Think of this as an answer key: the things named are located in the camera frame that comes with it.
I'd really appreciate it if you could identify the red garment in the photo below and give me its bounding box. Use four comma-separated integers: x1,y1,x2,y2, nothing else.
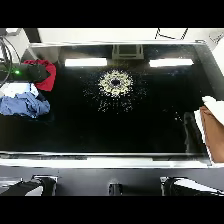
23,59,57,92

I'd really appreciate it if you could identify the black garment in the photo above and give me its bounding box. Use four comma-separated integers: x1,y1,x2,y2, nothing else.
26,63,52,84

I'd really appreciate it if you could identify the blue garment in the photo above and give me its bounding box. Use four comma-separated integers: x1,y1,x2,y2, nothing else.
0,91,51,119

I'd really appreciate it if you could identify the white garment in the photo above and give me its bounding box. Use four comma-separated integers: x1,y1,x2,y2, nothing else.
193,95,224,140
0,82,40,99

